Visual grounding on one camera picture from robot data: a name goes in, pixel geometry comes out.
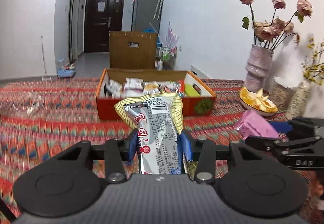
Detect pink snack packet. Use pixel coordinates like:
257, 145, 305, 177
234, 109, 279, 140

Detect yellow silver snack bag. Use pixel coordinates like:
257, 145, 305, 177
115, 93, 183, 175

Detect plate of orange peels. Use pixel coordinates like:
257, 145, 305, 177
239, 87, 278, 117

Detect glass jar of seeds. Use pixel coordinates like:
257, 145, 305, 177
270, 76, 298, 110

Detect speckled white vase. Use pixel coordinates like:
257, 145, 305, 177
286, 80, 311, 120

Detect pink ceramic vase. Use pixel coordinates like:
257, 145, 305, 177
244, 44, 274, 92

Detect patterned red tablecloth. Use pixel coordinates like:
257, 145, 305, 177
0, 77, 324, 222

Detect dried pink roses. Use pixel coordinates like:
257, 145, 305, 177
239, 0, 313, 51

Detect red cardboard snack box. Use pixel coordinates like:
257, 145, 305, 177
96, 69, 216, 120

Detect grey refrigerator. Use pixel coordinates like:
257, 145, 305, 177
131, 0, 163, 32

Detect dark brown door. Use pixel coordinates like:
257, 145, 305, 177
84, 0, 124, 53

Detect wire basket with items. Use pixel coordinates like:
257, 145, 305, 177
155, 47, 177, 70

